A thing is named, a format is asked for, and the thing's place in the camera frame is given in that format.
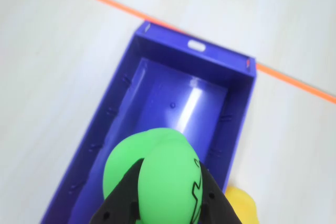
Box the blue plastic box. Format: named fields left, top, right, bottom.
left=39, top=20, right=258, bottom=224

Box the green rubber duck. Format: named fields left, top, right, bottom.
left=103, top=127, right=204, bottom=224

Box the orange tape strip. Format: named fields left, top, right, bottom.
left=33, top=0, right=336, bottom=104

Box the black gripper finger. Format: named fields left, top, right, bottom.
left=90, top=157, right=145, bottom=224
left=197, top=160, right=243, bottom=224

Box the yellow rubber duck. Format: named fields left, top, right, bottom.
left=224, top=185, right=259, bottom=224

